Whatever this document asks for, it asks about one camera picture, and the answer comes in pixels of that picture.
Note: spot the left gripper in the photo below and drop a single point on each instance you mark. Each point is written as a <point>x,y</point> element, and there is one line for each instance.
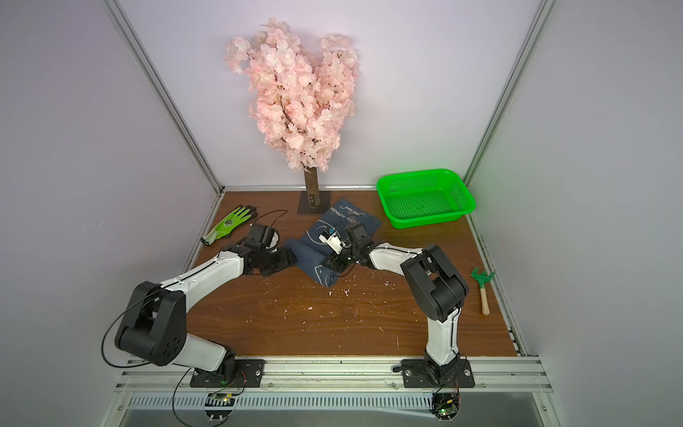
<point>287,259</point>

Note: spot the green toy rake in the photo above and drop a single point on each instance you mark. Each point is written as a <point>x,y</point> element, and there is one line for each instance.
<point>483,278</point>

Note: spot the green plastic basket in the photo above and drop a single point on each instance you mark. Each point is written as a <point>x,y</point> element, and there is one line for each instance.
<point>427,197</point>

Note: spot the green black work glove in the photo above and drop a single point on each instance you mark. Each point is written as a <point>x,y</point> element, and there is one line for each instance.
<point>228,224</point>

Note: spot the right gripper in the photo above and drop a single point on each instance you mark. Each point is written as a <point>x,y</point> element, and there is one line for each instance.
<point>339,259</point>

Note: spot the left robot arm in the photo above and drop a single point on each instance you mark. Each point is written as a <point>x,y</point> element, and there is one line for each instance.
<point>154,326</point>

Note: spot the blue fish-print pillowcase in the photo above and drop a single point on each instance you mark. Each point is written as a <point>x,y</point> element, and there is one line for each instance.
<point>318,252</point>

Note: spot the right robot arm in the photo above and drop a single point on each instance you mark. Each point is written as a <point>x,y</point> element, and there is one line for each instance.
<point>437,286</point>

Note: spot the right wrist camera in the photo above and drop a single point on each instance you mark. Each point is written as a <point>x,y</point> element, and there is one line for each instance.
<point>332,239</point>

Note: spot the left controller board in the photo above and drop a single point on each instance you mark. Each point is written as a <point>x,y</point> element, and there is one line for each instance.
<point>218,407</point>

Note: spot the pink cherry blossom tree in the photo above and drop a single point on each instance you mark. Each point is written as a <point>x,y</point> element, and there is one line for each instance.
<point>302,99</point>

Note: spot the right controller board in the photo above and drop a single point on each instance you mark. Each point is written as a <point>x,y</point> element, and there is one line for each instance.
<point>445,406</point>

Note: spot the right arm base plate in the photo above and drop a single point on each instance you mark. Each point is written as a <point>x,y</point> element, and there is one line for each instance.
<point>423,373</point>

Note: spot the aluminium front rail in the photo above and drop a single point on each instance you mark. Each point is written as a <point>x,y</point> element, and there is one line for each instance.
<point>349,374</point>

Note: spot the controller board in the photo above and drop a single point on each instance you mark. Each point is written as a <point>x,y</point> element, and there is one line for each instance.
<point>218,407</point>
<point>445,406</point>

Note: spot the aluminium frame corner post left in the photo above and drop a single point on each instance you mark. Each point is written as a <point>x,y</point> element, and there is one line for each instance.
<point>126,30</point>

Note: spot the aluminium frame corner post right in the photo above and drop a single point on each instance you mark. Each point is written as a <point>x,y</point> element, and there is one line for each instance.
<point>511,84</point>

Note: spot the aluminium frame corner post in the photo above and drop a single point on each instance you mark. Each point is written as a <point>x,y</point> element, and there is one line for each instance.
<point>126,30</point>
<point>511,84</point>

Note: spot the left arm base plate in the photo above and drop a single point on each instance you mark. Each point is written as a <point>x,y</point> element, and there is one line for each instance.
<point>233,373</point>

